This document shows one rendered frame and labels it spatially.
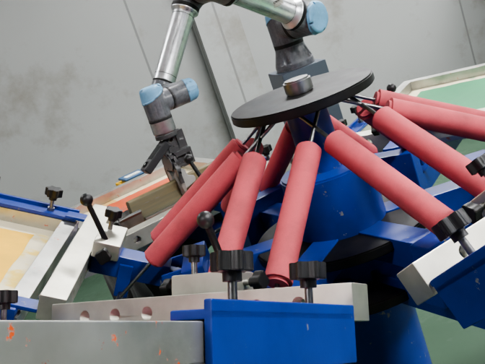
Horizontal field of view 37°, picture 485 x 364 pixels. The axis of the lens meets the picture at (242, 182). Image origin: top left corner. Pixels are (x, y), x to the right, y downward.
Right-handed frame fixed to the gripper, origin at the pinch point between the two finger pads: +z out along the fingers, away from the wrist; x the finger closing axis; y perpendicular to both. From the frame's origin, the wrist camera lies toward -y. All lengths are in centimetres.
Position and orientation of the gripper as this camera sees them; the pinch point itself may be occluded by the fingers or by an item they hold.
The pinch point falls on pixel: (180, 193)
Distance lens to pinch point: 235.5
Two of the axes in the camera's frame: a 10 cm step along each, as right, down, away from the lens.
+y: 8.1, -3.9, 4.3
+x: -4.9, -0.7, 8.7
